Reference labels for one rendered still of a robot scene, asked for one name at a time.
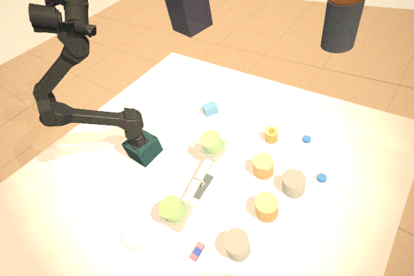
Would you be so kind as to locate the pink eraser with blue sleeve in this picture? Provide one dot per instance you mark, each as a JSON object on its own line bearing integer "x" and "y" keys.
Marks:
{"x": 197, "y": 251}

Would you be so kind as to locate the blue cylinder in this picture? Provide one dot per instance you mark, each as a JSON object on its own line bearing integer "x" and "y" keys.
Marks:
{"x": 321, "y": 177}
{"x": 306, "y": 138}

